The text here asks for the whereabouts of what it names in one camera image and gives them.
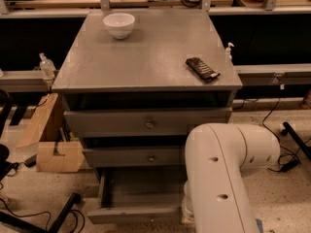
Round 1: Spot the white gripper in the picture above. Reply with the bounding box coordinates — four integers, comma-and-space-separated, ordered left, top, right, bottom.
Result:
181, 182, 194, 223

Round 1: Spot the grey bottom drawer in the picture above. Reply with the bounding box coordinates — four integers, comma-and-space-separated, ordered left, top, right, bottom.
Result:
87, 165, 187, 224

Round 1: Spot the grey drawer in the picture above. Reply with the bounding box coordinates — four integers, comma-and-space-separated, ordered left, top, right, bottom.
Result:
83, 146, 185, 167
87, 165, 187, 224
64, 107, 232, 138

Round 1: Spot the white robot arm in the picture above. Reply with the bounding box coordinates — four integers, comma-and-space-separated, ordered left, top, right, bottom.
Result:
184, 123, 280, 233

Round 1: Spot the grey top drawer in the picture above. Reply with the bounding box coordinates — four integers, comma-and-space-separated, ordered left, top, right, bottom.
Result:
64, 107, 232, 138

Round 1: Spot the grey middle drawer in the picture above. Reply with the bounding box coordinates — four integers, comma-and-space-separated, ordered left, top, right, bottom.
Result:
83, 146, 185, 167

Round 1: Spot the grey drawer cabinet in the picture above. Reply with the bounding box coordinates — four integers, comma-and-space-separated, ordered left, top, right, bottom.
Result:
52, 9, 243, 183

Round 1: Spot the black stand leg right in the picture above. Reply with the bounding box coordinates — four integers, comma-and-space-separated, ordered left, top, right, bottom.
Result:
283, 121, 311, 160

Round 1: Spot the black stand leg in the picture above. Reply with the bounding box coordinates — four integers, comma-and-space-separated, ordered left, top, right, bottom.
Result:
0, 193, 81, 233
283, 121, 311, 160

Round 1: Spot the dark snack bar wrapper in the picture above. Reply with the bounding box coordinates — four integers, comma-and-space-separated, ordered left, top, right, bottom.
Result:
186, 57, 220, 83

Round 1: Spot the cardboard box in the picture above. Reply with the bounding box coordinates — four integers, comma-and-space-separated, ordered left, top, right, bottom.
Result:
16, 93, 85, 173

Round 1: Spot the white pump bottle right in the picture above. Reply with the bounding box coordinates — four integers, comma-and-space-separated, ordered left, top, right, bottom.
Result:
225, 42, 234, 60

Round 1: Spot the black stand leg left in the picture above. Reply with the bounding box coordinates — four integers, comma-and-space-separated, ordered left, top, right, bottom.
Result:
0, 193, 81, 233

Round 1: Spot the black office chair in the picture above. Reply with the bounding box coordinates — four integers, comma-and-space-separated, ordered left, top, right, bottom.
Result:
0, 90, 15, 181

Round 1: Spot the clear sanitizer bottle left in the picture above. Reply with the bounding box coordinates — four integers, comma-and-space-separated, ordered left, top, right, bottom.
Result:
39, 53, 56, 78

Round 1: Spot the white ceramic bowl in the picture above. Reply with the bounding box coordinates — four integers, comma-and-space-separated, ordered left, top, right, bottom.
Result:
103, 13, 135, 39

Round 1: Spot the black cable with adapter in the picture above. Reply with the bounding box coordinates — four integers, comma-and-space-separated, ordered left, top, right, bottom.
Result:
260, 76, 302, 174

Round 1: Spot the black floor cable left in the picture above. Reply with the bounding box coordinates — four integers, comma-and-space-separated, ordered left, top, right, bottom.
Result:
0, 196, 86, 233

